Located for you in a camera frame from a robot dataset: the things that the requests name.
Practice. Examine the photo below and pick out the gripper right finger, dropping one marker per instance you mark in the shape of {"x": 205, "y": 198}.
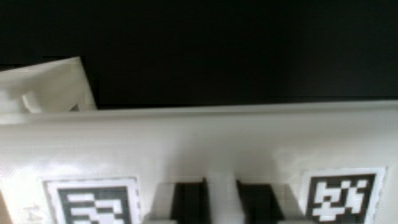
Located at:
{"x": 260, "y": 205}

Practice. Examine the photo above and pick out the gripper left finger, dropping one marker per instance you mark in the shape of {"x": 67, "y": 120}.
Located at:
{"x": 191, "y": 203}

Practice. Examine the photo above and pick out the white cabinet body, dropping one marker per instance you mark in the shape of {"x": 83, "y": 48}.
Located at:
{"x": 196, "y": 110}

